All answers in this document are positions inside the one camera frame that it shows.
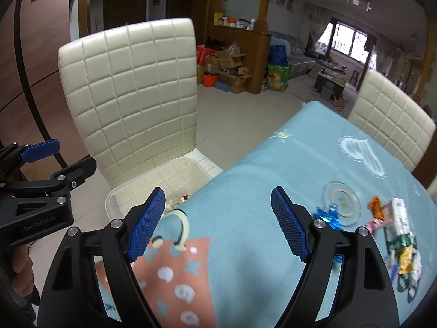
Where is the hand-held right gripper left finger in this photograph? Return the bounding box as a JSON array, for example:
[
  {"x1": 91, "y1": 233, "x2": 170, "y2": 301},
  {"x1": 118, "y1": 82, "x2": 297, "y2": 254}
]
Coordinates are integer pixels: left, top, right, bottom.
[{"x1": 40, "y1": 187, "x2": 167, "y2": 328}]

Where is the wooden partition counter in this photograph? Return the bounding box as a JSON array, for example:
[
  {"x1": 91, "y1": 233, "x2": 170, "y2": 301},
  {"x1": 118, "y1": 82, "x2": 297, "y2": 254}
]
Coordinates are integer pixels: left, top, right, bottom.
[{"x1": 209, "y1": 0, "x2": 274, "y2": 94}]

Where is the grey sofa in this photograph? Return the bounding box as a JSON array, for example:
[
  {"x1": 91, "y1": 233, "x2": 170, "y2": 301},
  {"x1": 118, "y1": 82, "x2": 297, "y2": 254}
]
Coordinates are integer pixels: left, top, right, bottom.
[{"x1": 271, "y1": 31, "x2": 318, "y2": 76}]

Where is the shiny blue wrapper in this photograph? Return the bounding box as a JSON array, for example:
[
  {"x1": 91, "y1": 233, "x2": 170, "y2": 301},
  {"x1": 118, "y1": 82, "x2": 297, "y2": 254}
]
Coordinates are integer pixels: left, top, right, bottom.
[{"x1": 313, "y1": 204, "x2": 346, "y2": 235}]

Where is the yellow wrapper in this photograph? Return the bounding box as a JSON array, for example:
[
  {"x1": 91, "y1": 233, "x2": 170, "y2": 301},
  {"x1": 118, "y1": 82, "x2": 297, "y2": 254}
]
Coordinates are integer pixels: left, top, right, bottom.
[{"x1": 398, "y1": 248, "x2": 415, "y2": 276}]

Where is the window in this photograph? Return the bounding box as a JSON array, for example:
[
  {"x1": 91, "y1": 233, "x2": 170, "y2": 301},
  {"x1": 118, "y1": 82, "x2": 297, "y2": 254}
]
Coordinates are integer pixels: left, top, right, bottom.
[{"x1": 329, "y1": 20, "x2": 371, "y2": 62}]

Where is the cream quilted leather chair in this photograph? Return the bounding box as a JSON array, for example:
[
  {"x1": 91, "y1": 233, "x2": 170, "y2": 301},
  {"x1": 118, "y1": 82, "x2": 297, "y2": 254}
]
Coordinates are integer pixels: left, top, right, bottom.
[
  {"x1": 57, "y1": 18, "x2": 226, "y2": 212},
  {"x1": 347, "y1": 69, "x2": 437, "y2": 178}
]

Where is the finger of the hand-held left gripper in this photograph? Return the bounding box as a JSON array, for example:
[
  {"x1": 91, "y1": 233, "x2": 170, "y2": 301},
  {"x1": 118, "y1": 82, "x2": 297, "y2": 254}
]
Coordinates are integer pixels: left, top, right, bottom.
[
  {"x1": 0, "y1": 156, "x2": 97, "y2": 200},
  {"x1": 0, "y1": 139, "x2": 61, "y2": 180}
]

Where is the colourful green bag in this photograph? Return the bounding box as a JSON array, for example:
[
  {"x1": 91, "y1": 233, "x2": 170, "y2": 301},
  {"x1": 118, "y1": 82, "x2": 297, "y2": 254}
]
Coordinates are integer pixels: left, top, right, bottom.
[{"x1": 267, "y1": 63, "x2": 292, "y2": 93}]

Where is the dark blue bag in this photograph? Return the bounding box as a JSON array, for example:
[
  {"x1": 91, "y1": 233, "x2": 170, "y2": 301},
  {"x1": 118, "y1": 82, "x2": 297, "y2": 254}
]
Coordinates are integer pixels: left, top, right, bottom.
[{"x1": 270, "y1": 44, "x2": 291, "y2": 65}]

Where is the person's left hand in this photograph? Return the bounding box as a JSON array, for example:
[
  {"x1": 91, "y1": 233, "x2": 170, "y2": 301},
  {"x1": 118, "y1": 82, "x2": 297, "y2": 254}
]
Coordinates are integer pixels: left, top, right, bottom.
[{"x1": 10, "y1": 244, "x2": 35, "y2": 299}]

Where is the pile of cardboard boxes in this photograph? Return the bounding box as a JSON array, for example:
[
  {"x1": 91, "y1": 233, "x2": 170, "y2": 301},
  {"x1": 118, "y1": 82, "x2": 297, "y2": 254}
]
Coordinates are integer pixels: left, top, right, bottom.
[{"x1": 204, "y1": 46, "x2": 253, "y2": 94}]

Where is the sheer white curtain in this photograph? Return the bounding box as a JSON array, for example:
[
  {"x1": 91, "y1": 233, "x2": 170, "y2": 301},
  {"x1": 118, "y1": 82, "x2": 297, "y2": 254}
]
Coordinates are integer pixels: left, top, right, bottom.
[{"x1": 305, "y1": 3, "x2": 333, "y2": 52}]

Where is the orange peel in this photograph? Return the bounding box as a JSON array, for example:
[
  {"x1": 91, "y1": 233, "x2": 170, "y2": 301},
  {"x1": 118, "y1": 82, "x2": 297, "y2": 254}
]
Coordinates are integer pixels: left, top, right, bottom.
[{"x1": 367, "y1": 196, "x2": 386, "y2": 220}]

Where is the red bag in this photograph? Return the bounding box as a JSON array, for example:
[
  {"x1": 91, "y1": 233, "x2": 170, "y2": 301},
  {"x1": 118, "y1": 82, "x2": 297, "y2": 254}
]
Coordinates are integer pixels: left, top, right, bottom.
[{"x1": 197, "y1": 46, "x2": 217, "y2": 67}]

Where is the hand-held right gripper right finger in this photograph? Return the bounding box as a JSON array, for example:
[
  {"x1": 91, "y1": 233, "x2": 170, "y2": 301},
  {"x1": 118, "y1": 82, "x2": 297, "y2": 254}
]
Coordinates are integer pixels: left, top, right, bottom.
[{"x1": 271, "y1": 185, "x2": 400, "y2": 328}]

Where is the pink wrapper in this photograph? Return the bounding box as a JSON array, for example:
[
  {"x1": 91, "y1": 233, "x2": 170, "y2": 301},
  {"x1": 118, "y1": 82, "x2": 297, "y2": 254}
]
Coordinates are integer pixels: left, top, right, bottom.
[{"x1": 365, "y1": 219, "x2": 386, "y2": 238}]

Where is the white green milk carton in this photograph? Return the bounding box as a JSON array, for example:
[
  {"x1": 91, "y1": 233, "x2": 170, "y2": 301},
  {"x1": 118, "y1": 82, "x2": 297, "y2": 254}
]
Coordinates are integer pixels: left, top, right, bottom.
[{"x1": 382, "y1": 197, "x2": 420, "y2": 251}]

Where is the clear plastic bin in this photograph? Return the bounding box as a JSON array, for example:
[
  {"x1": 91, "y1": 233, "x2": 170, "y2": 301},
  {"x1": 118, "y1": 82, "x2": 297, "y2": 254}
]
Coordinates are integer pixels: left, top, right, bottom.
[{"x1": 105, "y1": 157, "x2": 214, "y2": 222}]

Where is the light blue printed tablecloth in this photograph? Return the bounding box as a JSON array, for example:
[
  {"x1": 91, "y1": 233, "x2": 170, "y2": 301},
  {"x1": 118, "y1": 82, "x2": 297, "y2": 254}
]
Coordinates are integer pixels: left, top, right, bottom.
[{"x1": 92, "y1": 101, "x2": 437, "y2": 328}]

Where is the dark wooden door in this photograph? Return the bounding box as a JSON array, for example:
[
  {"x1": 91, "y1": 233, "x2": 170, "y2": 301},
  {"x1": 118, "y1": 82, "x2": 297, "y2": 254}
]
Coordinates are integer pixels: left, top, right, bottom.
[{"x1": 102, "y1": 0, "x2": 149, "y2": 31}]

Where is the coffee table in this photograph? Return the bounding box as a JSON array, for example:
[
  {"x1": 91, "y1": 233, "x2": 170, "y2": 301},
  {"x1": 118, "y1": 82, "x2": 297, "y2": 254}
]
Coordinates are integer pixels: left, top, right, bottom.
[{"x1": 314, "y1": 69, "x2": 349, "y2": 101}]

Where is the clear round plastic lid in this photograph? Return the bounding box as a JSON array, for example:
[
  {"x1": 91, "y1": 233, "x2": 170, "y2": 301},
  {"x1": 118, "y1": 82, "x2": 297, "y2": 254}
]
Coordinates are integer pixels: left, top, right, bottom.
[{"x1": 322, "y1": 181, "x2": 362, "y2": 227}]

